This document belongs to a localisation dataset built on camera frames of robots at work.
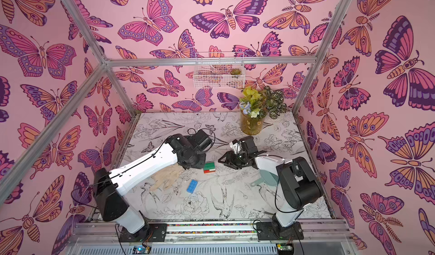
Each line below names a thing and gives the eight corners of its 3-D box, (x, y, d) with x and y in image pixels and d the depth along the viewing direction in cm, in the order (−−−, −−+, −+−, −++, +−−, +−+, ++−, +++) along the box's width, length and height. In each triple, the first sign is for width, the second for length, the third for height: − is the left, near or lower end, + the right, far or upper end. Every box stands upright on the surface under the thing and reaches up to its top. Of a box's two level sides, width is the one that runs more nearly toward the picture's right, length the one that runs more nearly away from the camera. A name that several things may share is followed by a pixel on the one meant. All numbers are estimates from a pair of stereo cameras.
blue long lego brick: (187, 191, 88) (186, 190, 86) (192, 180, 92) (191, 178, 90) (192, 193, 87) (192, 192, 85) (197, 181, 91) (197, 180, 89)
